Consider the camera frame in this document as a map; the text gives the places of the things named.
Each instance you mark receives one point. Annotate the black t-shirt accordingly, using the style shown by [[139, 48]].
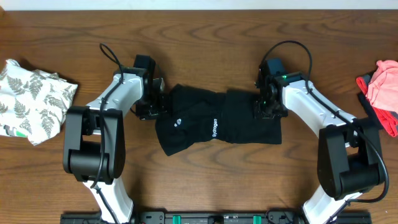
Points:
[[199, 115]]

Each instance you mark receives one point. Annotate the pink garment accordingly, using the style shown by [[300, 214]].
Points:
[[382, 89]]

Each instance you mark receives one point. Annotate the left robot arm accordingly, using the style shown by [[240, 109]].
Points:
[[94, 149]]

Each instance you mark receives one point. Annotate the red garment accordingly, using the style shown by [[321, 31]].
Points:
[[383, 119]]

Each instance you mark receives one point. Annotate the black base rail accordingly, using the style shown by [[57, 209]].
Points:
[[271, 217]]

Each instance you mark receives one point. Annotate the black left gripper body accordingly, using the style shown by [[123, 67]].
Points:
[[153, 106]]

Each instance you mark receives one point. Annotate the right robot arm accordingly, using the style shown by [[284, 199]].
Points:
[[349, 154]]

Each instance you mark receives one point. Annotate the white fern-print fabric bag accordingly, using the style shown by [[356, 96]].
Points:
[[33, 103]]

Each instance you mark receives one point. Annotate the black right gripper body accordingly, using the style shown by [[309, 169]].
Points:
[[264, 109]]

